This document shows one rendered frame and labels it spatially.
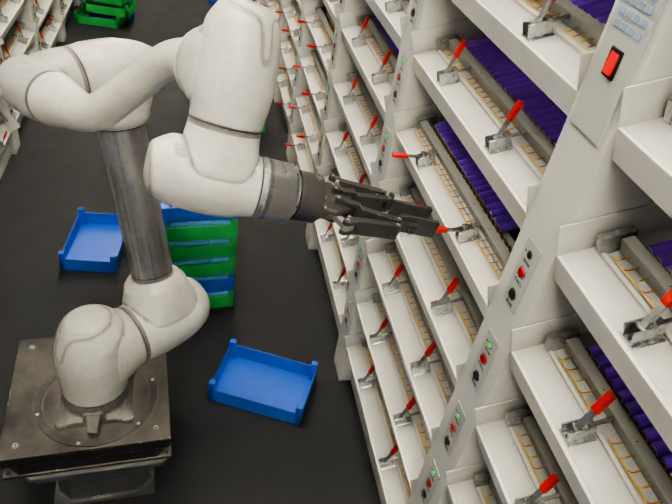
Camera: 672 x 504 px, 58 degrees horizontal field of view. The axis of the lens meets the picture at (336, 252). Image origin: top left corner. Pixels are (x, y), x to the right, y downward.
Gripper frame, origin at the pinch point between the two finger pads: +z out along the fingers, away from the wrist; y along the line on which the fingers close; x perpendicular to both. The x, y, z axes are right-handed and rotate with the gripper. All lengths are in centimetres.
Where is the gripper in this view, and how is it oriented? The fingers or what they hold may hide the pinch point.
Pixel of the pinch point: (413, 218)
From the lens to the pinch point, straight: 97.8
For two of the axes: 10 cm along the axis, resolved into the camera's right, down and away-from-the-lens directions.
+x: -3.4, 7.6, 5.5
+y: -1.8, -6.3, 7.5
